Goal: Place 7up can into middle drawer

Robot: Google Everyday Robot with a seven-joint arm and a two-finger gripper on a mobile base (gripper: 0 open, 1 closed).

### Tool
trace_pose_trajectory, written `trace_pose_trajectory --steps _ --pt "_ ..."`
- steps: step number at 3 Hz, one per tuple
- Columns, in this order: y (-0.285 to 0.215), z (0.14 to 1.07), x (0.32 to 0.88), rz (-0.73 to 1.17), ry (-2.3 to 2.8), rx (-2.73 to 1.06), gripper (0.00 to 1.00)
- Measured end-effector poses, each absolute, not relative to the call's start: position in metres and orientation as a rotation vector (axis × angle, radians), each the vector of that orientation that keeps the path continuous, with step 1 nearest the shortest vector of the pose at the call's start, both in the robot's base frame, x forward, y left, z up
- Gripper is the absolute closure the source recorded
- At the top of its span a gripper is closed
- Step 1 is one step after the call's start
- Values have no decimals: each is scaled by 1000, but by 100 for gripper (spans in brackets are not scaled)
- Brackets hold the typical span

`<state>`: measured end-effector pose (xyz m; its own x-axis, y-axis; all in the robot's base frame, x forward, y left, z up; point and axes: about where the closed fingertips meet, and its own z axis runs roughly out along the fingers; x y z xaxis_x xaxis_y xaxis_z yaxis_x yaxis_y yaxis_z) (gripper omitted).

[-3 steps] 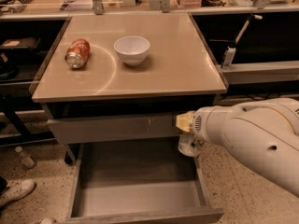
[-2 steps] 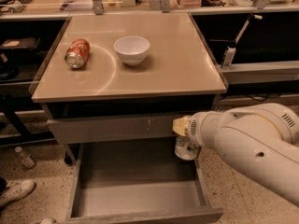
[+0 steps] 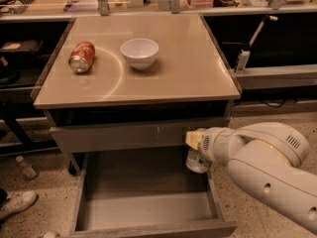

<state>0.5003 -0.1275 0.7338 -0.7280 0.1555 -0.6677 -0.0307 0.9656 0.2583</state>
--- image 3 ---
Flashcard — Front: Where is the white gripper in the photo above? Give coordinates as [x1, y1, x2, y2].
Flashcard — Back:
[185, 127, 234, 167]

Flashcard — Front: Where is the silver green 7up can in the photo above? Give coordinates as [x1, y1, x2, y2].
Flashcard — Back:
[186, 148, 211, 174]

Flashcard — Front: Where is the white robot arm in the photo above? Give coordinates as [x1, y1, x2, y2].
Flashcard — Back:
[185, 122, 317, 234]

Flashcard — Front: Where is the top drawer front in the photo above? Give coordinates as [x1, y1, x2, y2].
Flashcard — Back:
[51, 117, 229, 153]

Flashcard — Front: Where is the open middle drawer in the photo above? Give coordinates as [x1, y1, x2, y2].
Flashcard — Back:
[69, 148, 237, 238]

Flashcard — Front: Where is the grey drawer cabinet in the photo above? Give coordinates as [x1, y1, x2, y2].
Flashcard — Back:
[32, 14, 241, 174]

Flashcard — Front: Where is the orange soda can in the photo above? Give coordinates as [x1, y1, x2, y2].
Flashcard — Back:
[68, 41, 95, 73]

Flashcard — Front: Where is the white bowl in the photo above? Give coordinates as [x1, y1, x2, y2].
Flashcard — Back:
[120, 38, 159, 70]

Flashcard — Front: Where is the clear plastic bottle on floor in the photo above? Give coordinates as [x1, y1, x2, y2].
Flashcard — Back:
[16, 156, 39, 179]

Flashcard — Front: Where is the white shoe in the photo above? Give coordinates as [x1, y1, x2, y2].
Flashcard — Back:
[0, 190, 38, 220]
[35, 231, 59, 238]

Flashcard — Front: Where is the white handled tool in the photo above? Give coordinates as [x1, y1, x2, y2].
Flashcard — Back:
[234, 15, 278, 74]

